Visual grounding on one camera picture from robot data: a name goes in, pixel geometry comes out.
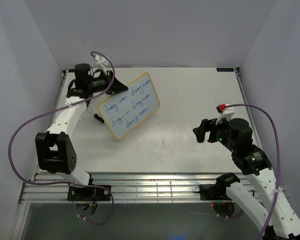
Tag blue label right corner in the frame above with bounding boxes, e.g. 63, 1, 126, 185
216, 67, 235, 73

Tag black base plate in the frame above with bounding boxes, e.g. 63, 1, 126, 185
66, 186, 111, 202
198, 184, 230, 201

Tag yellow framed whiteboard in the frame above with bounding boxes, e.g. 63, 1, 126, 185
97, 72, 161, 140

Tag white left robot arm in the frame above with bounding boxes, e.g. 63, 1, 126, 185
35, 63, 128, 200

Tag aluminium rail frame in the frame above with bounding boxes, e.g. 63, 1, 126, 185
11, 67, 300, 240

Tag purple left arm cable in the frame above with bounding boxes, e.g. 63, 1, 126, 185
7, 51, 116, 225

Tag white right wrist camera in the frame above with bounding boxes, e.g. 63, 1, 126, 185
215, 102, 235, 125

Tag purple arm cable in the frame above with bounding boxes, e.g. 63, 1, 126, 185
221, 103, 282, 240
7, 51, 116, 225

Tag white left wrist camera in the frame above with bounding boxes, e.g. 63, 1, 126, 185
93, 55, 109, 74

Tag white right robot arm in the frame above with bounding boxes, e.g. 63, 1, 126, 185
192, 118, 300, 240

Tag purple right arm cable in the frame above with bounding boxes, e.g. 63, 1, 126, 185
221, 103, 282, 240

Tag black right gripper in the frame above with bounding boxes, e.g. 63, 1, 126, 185
192, 113, 237, 152

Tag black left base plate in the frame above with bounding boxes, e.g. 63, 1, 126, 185
66, 186, 111, 202

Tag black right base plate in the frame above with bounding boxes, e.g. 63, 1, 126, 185
198, 184, 230, 201

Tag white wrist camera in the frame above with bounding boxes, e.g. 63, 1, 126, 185
215, 102, 235, 125
93, 55, 109, 74

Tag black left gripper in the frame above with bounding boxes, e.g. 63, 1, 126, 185
88, 70, 129, 96

